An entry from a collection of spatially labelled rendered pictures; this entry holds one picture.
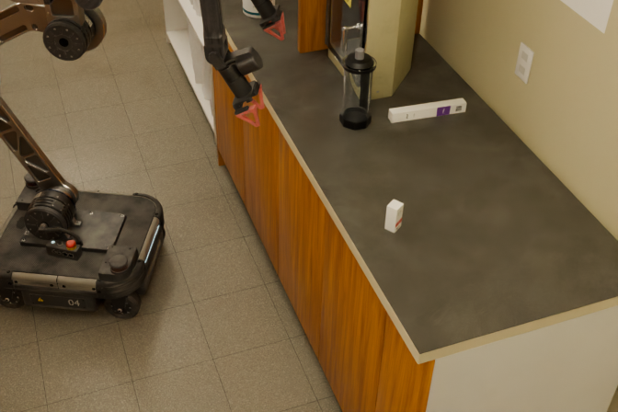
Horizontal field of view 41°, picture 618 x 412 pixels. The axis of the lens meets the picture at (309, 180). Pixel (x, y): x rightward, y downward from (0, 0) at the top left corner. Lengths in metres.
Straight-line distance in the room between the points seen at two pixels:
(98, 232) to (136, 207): 0.21
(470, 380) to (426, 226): 0.44
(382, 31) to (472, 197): 0.63
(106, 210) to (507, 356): 1.89
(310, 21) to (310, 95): 0.32
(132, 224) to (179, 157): 0.80
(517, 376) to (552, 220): 0.46
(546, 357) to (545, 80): 0.84
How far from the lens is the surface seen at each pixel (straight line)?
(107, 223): 3.40
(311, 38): 3.06
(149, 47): 5.06
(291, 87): 2.88
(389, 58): 2.77
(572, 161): 2.59
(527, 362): 2.29
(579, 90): 2.50
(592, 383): 2.57
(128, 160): 4.14
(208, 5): 2.36
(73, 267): 3.28
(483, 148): 2.67
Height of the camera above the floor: 2.49
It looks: 39 degrees down
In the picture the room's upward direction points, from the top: 2 degrees clockwise
